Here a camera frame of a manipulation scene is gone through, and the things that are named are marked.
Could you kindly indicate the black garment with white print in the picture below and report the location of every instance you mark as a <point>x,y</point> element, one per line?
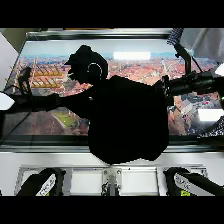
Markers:
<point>128,123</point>

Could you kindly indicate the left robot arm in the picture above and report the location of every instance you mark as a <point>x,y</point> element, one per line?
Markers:
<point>33,101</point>

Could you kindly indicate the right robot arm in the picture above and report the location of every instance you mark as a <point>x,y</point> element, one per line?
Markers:
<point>196,83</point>

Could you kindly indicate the black and white checked garment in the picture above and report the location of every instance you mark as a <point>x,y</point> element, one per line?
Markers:
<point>216,128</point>
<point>175,36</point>

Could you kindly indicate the pale grey garment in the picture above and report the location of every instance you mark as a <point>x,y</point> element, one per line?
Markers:
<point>203,41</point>

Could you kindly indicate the silver frame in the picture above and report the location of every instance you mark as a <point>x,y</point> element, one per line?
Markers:
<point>133,181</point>

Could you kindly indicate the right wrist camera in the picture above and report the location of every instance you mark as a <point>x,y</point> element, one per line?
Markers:
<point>181,51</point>

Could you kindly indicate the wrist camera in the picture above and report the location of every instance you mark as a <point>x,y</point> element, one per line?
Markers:
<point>181,51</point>
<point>25,78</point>

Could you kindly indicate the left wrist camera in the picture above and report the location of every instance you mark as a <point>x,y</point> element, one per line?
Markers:
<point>25,78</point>

